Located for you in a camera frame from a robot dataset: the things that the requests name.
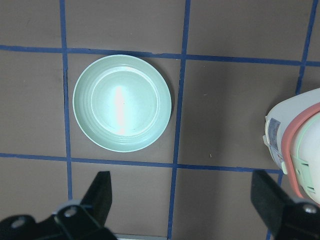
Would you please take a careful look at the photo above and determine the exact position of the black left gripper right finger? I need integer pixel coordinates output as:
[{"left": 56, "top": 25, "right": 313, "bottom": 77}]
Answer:
[{"left": 250, "top": 170, "right": 320, "bottom": 240}]

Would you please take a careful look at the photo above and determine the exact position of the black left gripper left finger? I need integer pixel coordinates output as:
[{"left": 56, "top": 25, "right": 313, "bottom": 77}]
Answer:
[{"left": 54, "top": 171, "right": 112, "bottom": 232}]

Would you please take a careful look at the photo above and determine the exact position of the white toy rice cooker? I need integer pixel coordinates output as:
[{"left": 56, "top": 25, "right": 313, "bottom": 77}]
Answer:
[{"left": 263, "top": 88, "right": 320, "bottom": 204}]

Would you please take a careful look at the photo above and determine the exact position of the light green plate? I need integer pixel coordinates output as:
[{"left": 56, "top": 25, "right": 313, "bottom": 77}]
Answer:
[{"left": 72, "top": 54, "right": 172, "bottom": 153}]

